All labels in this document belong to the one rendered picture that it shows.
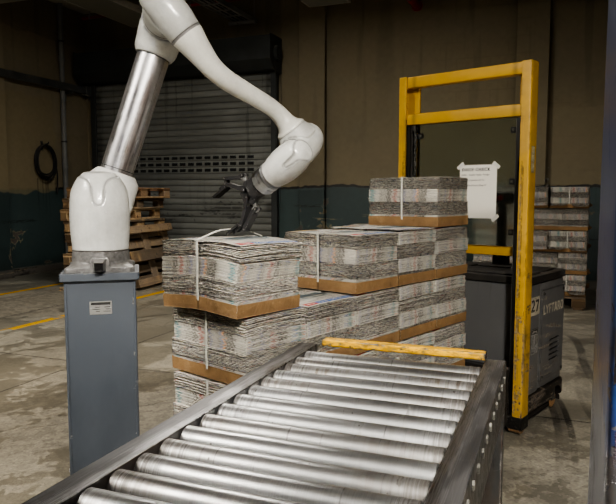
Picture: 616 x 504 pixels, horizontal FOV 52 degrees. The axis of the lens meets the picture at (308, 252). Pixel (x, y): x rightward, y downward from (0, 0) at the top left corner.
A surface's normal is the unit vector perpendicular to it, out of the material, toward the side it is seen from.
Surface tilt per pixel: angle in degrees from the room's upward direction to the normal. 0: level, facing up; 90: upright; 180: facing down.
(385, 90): 90
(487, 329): 90
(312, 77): 90
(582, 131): 90
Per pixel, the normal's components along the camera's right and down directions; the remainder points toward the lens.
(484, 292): -0.66, 0.07
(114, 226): 0.67, 0.07
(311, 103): -0.36, 0.08
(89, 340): 0.26, 0.09
